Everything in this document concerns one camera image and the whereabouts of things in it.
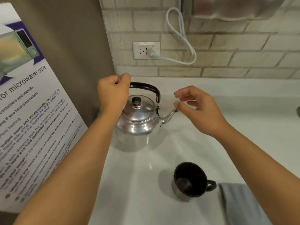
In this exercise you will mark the brown cabinet side panel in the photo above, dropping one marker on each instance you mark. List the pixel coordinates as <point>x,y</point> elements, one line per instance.
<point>70,39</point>

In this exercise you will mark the person's right hand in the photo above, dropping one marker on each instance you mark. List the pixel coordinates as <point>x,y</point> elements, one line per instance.
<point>207,112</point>

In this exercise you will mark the silver wall-mounted appliance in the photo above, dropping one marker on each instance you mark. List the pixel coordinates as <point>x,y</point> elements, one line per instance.
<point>234,8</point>

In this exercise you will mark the person's left forearm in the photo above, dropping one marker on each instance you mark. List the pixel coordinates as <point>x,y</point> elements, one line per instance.
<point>77,161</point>

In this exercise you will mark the grey folded cloth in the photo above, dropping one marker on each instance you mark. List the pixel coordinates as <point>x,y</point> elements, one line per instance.
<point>241,203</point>

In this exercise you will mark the person's left hand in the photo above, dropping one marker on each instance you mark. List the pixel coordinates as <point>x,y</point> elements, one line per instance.
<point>112,93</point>

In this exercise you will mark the white wall outlet plate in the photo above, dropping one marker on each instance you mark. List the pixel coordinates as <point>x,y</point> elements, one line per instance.
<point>138,50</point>

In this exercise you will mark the dark object at counter edge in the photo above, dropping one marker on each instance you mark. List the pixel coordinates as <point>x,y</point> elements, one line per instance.
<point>298,111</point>

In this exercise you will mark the white microwave instruction poster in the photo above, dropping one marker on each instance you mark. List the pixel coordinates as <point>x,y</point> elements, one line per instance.
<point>30,110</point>

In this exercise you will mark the person's right thumb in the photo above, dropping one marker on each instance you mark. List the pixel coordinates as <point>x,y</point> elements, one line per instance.
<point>181,108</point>

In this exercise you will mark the black mug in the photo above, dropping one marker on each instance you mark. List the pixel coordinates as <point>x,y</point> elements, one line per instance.
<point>189,182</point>

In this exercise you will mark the person's left thumb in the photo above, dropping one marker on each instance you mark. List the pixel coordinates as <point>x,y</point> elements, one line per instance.
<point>125,79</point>

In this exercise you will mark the white power plug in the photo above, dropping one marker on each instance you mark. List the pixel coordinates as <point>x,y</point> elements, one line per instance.
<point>151,52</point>

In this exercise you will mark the silver kettle lid black knob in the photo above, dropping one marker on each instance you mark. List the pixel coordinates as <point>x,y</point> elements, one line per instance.
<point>140,111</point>

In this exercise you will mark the person's right forearm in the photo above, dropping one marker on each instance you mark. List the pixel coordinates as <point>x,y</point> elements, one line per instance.
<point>260,171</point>

